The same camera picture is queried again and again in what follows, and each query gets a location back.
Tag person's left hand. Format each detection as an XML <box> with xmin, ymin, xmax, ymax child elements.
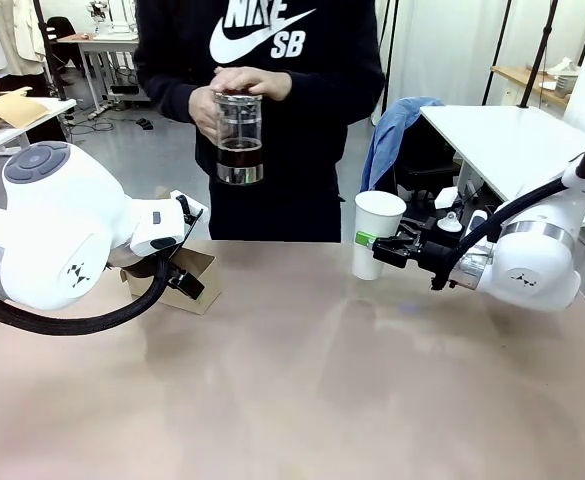
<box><xmin>210</xmin><ymin>66</ymin><xmax>293</xmax><ymax>110</ymax></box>

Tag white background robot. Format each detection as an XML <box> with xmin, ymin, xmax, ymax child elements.
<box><xmin>87</xmin><ymin>0</ymin><xmax>138</xmax><ymax>36</ymax></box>

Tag white items on wooden table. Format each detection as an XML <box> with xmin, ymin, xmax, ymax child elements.
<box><xmin>546</xmin><ymin>56</ymin><xmax>582</xmax><ymax>97</ymax></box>

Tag person's right hand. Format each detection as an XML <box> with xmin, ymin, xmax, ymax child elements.
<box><xmin>188</xmin><ymin>82</ymin><xmax>222</xmax><ymax>144</ymax></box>

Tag person's right forearm black sleeve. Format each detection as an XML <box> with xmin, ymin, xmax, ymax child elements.
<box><xmin>132</xmin><ymin>44</ymin><xmax>203</xmax><ymax>124</ymax></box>

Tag large white table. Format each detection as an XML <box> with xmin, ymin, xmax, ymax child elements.
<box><xmin>418</xmin><ymin>103</ymin><xmax>585</xmax><ymax>231</ymax></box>

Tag black arm cable sleeve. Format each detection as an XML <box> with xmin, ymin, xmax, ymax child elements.
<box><xmin>429</xmin><ymin>119</ymin><xmax>585</xmax><ymax>292</ymax></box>
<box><xmin>0</xmin><ymin>252</ymin><xmax>173</xmax><ymax>337</ymax></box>

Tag black right arm cable sleeve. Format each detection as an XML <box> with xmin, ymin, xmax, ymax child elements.
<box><xmin>429</xmin><ymin>119</ymin><xmax>585</xmax><ymax>292</ymax></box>

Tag person's left forearm black sleeve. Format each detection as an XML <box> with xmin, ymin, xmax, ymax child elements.
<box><xmin>284</xmin><ymin>64</ymin><xmax>387</xmax><ymax>126</ymax></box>

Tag glass pitcher with dark drink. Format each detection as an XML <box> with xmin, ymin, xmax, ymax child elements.
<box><xmin>212</xmin><ymin>88</ymin><xmax>265</xmax><ymax>187</ymax></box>

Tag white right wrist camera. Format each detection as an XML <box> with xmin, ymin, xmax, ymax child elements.
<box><xmin>436</xmin><ymin>208</ymin><xmax>491</xmax><ymax>239</ymax></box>

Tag white power strip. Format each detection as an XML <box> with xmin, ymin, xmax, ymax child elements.
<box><xmin>87</xmin><ymin>101</ymin><xmax>119</xmax><ymax>121</ymax></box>

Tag blue shirt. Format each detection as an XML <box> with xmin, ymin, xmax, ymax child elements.
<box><xmin>360</xmin><ymin>96</ymin><xmax>447</xmax><ymax>194</ymax></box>

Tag white hanging garment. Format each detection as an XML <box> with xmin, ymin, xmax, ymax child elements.
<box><xmin>0</xmin><ymin>0</ymin><xmax>48</xmax><ymax>76</ymax></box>

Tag person's black hoodie torso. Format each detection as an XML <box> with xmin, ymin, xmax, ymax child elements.
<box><xmin>132</xmin><ymin>0</ymin><xmax>387</xmax><ymax>244</ymax></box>

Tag black left arm cable sleeve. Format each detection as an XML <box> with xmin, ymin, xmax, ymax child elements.
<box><xmin>0</xmin><ymin>252</ymin><xmax>173</xmax><ymax>337</ymax></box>

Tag black stand pole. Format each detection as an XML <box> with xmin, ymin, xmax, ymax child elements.
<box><xmin>31</xmin><ymin>0</ymin><xmax>69</xmax><ymax>103</ymax></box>

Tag brown cardboard cup carrier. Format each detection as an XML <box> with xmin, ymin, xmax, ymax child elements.
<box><xmin>119</xmin><ymin>187</ymin><xmax>223</xmax><ymax>316</ymax></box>

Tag brown paper sheet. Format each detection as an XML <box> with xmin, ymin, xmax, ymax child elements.
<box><xmin>0</xmin><ymin>87</ymin><xmax>53</xmax><ymax>142</ymax></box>

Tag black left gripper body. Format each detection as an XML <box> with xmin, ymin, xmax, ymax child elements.
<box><xmin>167</xmin><ymin>269</ymin><xmax>206</xmax><ymax>302</ymax></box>

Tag black tripod pole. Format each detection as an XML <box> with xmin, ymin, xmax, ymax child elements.
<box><xmin>518</xmin><ymin>0</ymin><xmax>559</xmax><ymax>110</ymax></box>

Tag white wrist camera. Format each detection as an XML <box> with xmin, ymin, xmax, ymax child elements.
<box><xmin>169</xmin><ymin>188</ymin><xmax>209</xmax><ymax>236</ymax></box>
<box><xmin>436</xmin><ymin>208</ymin><xmax>491</xmax><ymax>239</ymax></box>

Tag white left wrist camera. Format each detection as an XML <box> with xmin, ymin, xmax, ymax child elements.
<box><xmin>169</xmin><ymin>188</ymin><xmax>209</xmax><ymax>236</ymax></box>

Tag black office chair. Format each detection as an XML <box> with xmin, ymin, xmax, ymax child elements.
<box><xmin>45</xmin><ymin>16</ymin><xmax>81</xmax><ymax>76</ymax></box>

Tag wooden side table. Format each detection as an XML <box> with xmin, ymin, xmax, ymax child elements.
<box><xmin>490</xmin><ymin>64</ymin><xmax>573</xmax><ymax>107</ymax></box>

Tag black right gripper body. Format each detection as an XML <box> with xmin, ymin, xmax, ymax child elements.
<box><xmin>406</xmin><ymin>234</ymin><xmax>456</xmax><ymax>281</ymax></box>

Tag grey background workbench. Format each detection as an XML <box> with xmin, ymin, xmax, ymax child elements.
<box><xmin>56</xmin><ymin>30</ymin><xmax>141</xmax><ymax>109</ymax></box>

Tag small white table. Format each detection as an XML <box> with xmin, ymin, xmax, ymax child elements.
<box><xmin>0</xmin><ymin>97</ymin><xmax>78</xmax><ymax>162</ymax></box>

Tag tall white paper cup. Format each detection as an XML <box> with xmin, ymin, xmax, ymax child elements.
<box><xmin>352</xmin><ymin>190</ymin><xmax>408</xmax><ymax>281</ymax></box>

